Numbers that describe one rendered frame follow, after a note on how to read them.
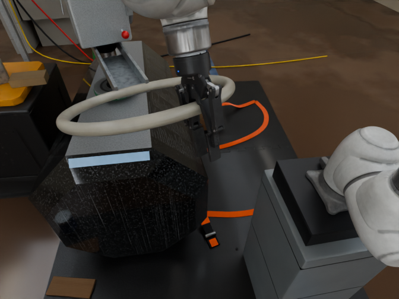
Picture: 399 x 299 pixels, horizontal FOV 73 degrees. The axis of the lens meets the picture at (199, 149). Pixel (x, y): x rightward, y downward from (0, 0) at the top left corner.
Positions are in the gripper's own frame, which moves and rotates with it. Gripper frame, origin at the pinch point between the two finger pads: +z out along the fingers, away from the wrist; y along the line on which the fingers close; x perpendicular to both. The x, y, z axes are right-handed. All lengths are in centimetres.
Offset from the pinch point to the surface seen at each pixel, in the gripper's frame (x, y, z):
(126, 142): -4, 61, 14
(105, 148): 4, 64, 14
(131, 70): -14, 60, -14
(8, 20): -19, 357, -72
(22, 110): 21, 138, -1
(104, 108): -8, 88, 2
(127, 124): 15.3, 4.2, -9.8
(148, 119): 11.8, 1.9, -10.0
